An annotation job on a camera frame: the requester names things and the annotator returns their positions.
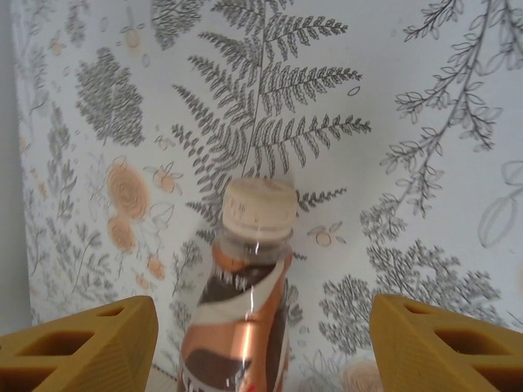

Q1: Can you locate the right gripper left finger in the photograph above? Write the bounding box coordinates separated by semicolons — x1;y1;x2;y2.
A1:
0;296;159;392

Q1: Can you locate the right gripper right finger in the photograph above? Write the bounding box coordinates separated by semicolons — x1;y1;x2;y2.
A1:
369;293;523;392

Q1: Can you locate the brown copper coffee bottle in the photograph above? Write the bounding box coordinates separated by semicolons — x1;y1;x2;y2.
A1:
173;178;296;392

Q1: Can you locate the floral patterned tablecloth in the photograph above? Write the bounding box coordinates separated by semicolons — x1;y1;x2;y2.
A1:
10;0;523;392

